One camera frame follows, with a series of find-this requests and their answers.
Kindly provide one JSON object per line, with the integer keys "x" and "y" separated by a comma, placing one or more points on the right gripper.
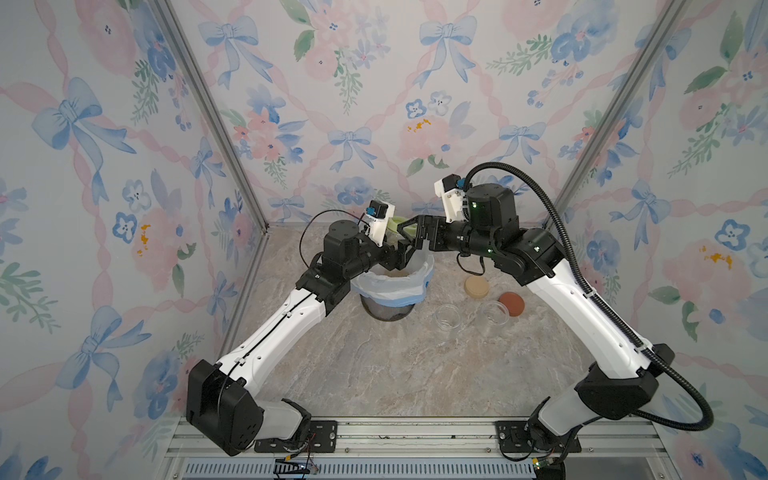
{"x": 437, "y": 224}

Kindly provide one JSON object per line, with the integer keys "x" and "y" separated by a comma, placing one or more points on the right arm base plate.
{"x": 517, "y": 437}

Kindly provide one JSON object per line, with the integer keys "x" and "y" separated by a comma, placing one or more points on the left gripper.
{"x": 400, "y": 259}

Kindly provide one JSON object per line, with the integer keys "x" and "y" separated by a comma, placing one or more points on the white trash bag liner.
{"x": 397, "y": 288}

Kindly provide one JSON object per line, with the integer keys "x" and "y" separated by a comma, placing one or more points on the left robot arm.
{"x": 222, "y": 399}

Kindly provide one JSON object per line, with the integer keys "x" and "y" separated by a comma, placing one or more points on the black mesh trash bin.
{"x": 385, "y": 313}

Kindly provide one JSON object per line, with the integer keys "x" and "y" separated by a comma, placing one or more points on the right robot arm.
{"x": 483, "y": 221}

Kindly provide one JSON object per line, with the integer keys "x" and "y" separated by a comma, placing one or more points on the red jar lid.
{"x": 513, "y": 302}

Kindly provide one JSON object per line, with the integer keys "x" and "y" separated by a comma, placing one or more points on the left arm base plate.
{"x": 317, "y": 436}

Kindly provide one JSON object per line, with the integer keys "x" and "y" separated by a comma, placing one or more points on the glass jar with rice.
{"x": 448, "y": 319}

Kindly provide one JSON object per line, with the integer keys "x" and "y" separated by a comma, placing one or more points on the aluminium front rail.
{"x": 427, "y": 448}

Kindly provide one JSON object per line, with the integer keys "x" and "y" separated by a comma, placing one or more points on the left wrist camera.
{"x": 376, "y": 218}

